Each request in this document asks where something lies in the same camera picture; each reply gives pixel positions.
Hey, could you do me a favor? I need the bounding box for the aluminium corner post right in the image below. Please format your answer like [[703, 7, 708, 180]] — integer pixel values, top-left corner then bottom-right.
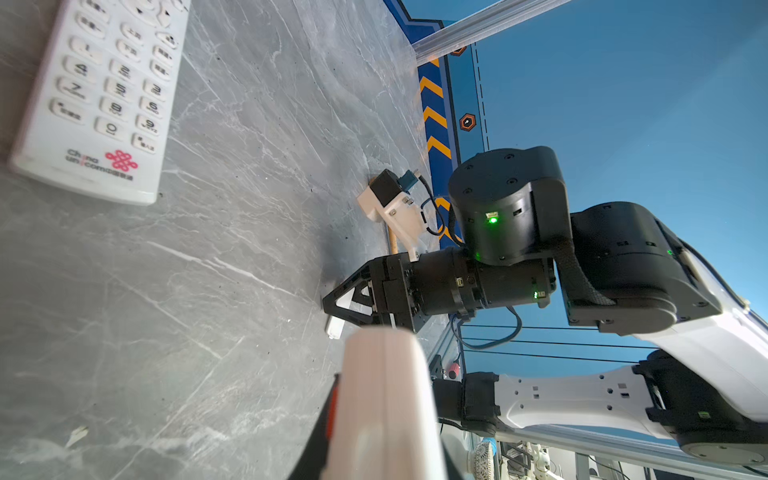
[[412, 0, 570, 66]]

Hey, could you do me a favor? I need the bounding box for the pink handled screwdriver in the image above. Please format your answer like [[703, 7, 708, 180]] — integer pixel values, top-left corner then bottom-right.
[[444, 362, 462, 380]]

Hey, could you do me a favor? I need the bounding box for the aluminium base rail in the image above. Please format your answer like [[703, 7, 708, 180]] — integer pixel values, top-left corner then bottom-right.
[[437, 335, 768, 480]]

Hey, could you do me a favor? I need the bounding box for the white remote control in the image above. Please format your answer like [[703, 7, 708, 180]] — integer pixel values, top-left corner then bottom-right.
[[9, 0, 191, 206]]

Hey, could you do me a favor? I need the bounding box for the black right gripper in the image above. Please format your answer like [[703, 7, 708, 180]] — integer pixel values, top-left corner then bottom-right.
[[288, 253, 418, 480]]

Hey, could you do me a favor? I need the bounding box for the white remote with QR label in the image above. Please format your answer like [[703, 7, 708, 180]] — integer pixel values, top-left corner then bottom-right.
[[320, 327, 448, 479]]

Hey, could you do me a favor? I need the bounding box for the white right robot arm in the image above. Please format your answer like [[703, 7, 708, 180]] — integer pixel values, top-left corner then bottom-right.
[[323, 146, 767, 471]]

